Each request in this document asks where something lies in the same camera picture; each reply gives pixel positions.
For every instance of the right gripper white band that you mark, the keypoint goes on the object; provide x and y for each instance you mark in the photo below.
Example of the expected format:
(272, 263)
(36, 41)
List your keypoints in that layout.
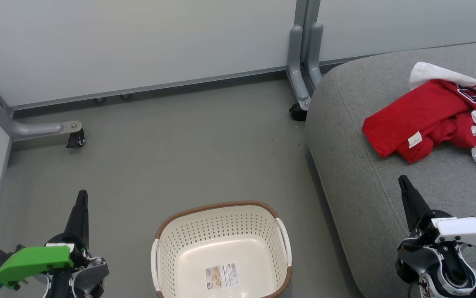
(465, 231)

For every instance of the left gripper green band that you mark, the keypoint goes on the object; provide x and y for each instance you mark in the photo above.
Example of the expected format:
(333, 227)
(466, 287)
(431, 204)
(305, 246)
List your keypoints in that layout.
(31, 263)

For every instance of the red and white jersey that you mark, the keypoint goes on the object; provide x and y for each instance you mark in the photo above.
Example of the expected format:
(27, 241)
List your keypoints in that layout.
(424, 116)

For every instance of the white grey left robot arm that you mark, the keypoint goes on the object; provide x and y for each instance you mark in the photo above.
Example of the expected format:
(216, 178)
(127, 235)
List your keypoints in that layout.
(84, 277)

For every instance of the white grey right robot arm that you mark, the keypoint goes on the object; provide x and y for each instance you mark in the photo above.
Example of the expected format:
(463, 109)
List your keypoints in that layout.
(440, 269)

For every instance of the cream perforated laundry basket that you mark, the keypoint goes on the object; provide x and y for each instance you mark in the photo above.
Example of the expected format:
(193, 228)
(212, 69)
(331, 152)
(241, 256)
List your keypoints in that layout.
(221, 244)

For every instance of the grey fabric sofa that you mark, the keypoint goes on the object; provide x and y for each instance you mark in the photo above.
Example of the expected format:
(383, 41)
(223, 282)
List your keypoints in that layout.
(366, 207)

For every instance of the black caster wheel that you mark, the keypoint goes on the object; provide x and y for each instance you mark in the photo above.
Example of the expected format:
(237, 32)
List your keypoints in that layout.
(76, 140)
(297, 112)

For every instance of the long grey partition foot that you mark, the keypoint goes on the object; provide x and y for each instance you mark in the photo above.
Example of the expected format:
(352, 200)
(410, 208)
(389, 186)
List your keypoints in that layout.
(22, 129)

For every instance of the paper label sticker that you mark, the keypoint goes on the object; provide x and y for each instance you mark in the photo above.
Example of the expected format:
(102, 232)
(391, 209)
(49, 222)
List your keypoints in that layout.
(222, 276)

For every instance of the grey partition post with feet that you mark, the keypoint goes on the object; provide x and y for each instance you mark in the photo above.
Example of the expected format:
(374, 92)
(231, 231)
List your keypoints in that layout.
(302, 49)

